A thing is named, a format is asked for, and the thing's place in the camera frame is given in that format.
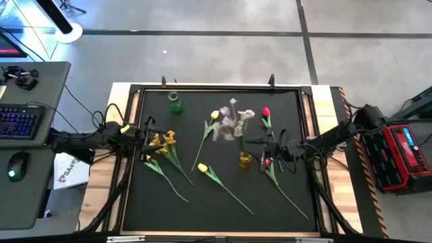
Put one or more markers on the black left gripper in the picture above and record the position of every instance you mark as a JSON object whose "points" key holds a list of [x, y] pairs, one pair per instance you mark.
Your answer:
{"points": [[139, 138]]}

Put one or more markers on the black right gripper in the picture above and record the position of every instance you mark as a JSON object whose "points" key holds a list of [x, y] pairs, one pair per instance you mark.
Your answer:
{"points": [[280, 150]]}

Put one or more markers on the orange artificial flower bunch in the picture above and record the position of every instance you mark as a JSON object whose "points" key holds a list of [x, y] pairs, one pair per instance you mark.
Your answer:
{"points": [[168, 138]]}

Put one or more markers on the red artificial tulip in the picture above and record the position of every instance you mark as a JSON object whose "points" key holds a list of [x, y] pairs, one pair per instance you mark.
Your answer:
{"points": [[266, 111], [272, 173]]}

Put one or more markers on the yellow artificial tulip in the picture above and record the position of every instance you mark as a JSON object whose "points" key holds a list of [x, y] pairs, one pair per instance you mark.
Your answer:
{"points": [[202, 167], [214, 114]]}

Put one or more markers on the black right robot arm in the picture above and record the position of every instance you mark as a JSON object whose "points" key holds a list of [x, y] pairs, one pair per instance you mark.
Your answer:
{"points": [[327, 138]]}

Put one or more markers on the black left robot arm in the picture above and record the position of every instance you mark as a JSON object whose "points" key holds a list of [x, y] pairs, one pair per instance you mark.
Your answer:
{"points": [[101, 136]]}

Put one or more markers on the yellow glass vase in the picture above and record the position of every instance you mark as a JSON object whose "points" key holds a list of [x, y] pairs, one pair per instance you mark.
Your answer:
{"points": [[244, 160]]}

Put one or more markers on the green glass vase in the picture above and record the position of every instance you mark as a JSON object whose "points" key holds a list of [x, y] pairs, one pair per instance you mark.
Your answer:
{"points": [[175, 104]]}

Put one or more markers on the yellow tape tag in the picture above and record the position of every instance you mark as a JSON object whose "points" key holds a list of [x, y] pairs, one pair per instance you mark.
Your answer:
{"points": [[125, 128]]}

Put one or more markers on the pink artificial flower bunch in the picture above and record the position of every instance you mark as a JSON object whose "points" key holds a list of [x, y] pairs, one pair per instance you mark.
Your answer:
{"points": [[233, 121]]}

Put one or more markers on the black table clamp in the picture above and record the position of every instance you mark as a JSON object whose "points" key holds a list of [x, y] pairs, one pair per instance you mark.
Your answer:
{"points": [[271, 81], [163, 82]]}

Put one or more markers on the black table mat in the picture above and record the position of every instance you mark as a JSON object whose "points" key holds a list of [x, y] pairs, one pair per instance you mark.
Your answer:
{"points": [[219, 202]]}

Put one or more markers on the yellow black hazard strip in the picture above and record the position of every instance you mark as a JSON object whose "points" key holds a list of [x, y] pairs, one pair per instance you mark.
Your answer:
{"points": [[368, 182]]}

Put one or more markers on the grey desk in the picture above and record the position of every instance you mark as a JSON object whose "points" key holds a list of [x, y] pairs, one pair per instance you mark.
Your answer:
{"points": [[50, 84]]}

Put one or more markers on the white base black pole stand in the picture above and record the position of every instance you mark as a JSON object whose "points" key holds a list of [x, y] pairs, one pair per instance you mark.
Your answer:
{"points": [[76, 33]]}

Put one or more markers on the backlit black keyboard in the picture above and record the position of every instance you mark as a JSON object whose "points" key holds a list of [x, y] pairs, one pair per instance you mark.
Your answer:
{"points": [[18, 121]]}

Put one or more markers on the black computer mouse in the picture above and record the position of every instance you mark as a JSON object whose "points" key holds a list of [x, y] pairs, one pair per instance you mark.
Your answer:
{"points": [[17, 165]]}

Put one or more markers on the red black tool case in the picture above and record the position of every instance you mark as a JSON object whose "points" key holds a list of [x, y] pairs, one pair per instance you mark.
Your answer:
{"points": [[401, 158]]}

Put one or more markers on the black tripod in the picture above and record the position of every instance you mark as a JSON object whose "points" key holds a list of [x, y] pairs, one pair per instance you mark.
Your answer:
{"points": [[69, 5]]}

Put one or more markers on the dark metal stand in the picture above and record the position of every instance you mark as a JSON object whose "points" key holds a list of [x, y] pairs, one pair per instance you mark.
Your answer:
{"points": [[415, 104]]}

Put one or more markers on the black monitor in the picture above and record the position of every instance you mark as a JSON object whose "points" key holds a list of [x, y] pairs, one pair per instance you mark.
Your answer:
{"points": [[6, 45]]}

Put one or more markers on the black aluminium table frame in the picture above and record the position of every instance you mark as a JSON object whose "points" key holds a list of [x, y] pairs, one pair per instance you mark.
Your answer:
{"points": [[219, 87]]}

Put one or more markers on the silver metal bracket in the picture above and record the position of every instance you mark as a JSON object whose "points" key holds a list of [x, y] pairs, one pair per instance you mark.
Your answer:
{"points": [[125, 239], [314, 240]]}

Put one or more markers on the black desk clamp mount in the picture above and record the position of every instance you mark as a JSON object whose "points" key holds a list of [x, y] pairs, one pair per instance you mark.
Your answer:
{"points": [[21, 78]]}

